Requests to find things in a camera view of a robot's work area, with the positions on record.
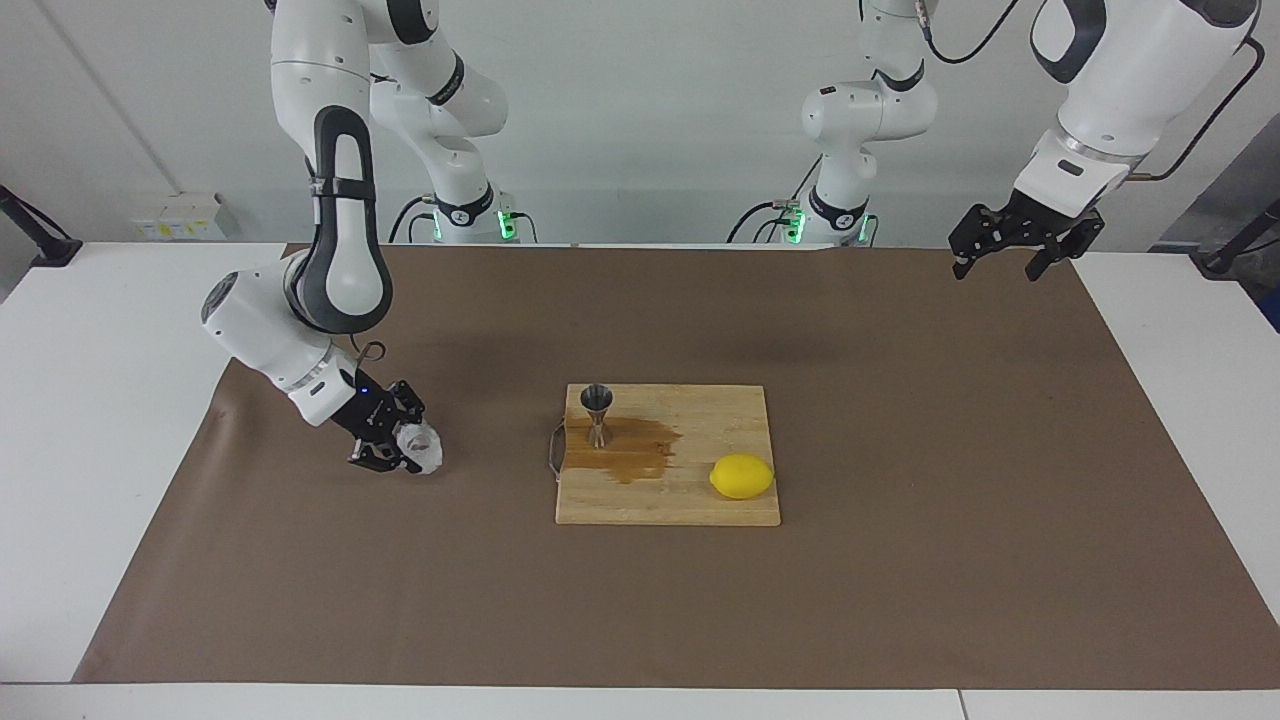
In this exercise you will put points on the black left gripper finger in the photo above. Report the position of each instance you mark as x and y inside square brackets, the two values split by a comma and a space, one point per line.
[982, 228]
[1065, 248]

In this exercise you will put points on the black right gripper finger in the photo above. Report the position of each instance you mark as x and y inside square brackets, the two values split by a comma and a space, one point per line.
[408, 402]
[378, 456]

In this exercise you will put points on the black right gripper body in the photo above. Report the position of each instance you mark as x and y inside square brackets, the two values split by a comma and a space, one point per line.
[368, 412]

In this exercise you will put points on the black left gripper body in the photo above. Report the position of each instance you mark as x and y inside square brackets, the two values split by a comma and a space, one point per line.
[1050, 222]

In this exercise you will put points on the small clear plastic cup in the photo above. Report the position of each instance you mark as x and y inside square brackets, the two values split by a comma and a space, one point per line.
[422, 450]

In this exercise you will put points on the steel double jigger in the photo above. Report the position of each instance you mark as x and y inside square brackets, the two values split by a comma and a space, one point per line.
[598, 400]

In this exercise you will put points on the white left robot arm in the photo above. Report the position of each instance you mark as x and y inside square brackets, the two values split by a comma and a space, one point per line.
[1130, 70]

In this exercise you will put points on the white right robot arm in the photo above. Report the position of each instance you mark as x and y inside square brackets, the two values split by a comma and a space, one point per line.
[340, 250]

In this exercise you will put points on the dark grey panel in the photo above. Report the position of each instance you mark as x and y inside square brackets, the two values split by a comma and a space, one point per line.
[1230, 190]

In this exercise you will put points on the brown table mat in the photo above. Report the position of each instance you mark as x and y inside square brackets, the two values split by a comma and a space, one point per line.
[500, 600]

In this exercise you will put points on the wooden cutting board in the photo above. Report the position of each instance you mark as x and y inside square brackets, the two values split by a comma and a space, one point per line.
[690, 420]

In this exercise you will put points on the yellow lemon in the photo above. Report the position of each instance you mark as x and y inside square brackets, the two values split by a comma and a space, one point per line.
[742, 477]

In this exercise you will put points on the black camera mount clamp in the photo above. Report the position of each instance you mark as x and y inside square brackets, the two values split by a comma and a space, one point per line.
[45, 250]
[1225, 258]

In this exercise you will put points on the white wall socket box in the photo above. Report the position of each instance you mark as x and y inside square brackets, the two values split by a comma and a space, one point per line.
[180, 215]

